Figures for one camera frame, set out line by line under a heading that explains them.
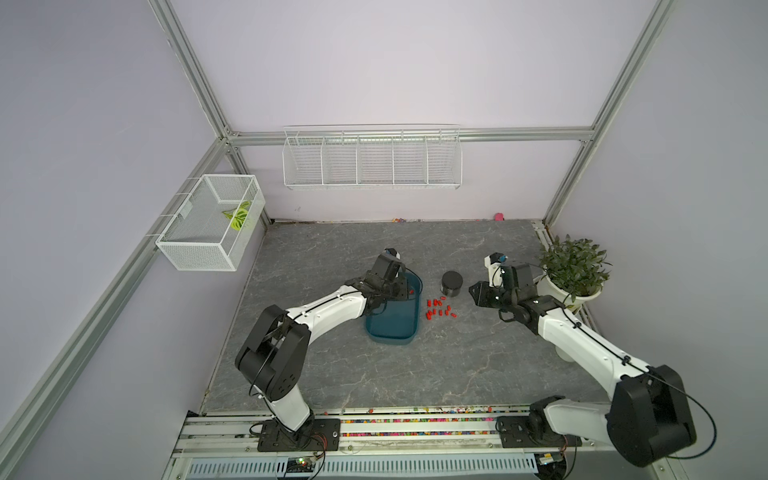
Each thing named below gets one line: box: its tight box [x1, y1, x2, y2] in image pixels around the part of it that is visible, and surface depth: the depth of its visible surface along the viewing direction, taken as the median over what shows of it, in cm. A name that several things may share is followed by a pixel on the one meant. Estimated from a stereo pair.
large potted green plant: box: [539, 234, 613, 311], surface depth 86 cm
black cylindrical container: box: [440, 270, 463, 297], surface depth 101 cm
